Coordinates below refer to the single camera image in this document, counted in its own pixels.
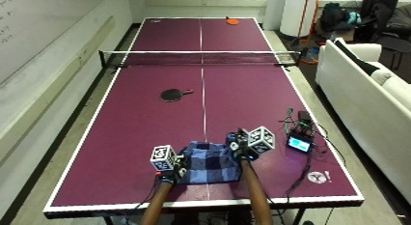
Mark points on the person's left hand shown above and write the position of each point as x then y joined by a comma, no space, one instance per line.
174,173

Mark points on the person's right hand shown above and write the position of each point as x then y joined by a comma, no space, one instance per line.
241,147

